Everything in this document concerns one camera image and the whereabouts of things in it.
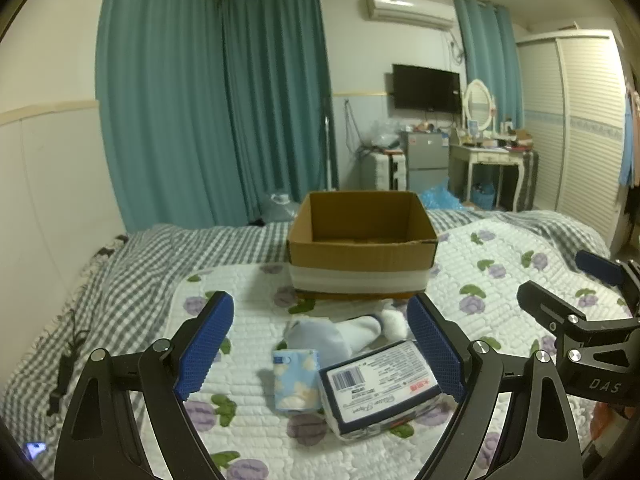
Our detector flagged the hanging blue clothing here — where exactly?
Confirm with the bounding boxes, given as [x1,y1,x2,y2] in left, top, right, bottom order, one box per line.
[617,77,640,186]

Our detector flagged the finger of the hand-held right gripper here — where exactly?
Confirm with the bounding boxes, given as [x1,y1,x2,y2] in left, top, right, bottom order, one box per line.
[517,281,590,335]
[575,249,640,313]

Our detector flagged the blue plastic basket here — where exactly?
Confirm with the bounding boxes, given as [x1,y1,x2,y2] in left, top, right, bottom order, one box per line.
[471,180,497,210]

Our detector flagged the white oval vanity mirror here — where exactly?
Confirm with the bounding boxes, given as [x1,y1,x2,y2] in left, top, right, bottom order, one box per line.
[462,79,498,136]

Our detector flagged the white suitcase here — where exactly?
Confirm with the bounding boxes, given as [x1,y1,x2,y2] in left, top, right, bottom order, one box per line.
[361,152,408,192]

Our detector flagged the white dressing table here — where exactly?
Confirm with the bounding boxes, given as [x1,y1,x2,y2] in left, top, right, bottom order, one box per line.
[448,137,538,213]

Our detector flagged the floral quilted blanket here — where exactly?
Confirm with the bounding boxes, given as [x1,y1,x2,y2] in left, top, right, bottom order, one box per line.
[140,210,640,480]

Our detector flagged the white air conditioner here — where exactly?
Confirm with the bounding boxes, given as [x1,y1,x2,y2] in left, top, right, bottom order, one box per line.
[366,0,457,31]

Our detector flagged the grey mini fridge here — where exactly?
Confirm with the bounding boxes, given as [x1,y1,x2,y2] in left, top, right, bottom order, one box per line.
[400,131,451,193]

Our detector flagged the orange white clothing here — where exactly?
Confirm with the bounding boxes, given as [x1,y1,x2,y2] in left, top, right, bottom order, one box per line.
[590,402,632,461]

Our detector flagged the cardboard box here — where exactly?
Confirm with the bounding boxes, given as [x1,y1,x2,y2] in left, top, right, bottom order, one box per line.
[287,191,440,302]

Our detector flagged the teal corner curtain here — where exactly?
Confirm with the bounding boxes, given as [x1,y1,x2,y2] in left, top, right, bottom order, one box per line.
[220,0,341,221]

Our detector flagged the black wall television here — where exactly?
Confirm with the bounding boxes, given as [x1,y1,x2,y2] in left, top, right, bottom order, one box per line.
[391,63,462,115]

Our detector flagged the white louvred wardrobe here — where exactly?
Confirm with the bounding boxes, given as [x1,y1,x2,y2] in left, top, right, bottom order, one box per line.
[515,29,640,256]

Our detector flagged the narrow teal curtain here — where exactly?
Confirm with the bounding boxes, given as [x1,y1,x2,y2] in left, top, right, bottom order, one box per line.
[452,0,526,136]

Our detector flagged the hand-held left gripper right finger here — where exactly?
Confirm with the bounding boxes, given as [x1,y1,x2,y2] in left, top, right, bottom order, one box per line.
[406,292,586,480]

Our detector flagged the blue plastic bag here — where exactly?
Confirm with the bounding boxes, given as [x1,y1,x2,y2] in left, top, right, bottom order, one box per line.
[417,176,466,211]

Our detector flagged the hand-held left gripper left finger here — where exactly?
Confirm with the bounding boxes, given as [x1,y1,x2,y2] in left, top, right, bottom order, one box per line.
[52,290,236,480]

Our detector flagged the small cloud print tissue pack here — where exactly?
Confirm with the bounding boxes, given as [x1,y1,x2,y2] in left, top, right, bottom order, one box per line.
[272,347,321,412]

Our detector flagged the black cable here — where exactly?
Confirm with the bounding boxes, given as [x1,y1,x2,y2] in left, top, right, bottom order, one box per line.
[47,310,91,416]

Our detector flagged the wide teal curtain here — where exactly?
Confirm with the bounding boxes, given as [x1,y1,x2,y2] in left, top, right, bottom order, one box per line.
[95,0,251,233]

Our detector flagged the wall cables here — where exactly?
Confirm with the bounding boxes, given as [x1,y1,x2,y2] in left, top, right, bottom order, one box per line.
[344,99,367,161]

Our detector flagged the white light blue sock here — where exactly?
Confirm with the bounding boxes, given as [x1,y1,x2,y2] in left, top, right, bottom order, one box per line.
[282,309,408,361]

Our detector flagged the large white tissue pack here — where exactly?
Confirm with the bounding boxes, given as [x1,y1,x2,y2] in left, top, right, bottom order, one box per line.
[317,340,443,443]

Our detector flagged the clear knotted plastic bag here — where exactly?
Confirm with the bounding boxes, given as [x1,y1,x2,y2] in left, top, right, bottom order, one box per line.
[260,191,303,223]

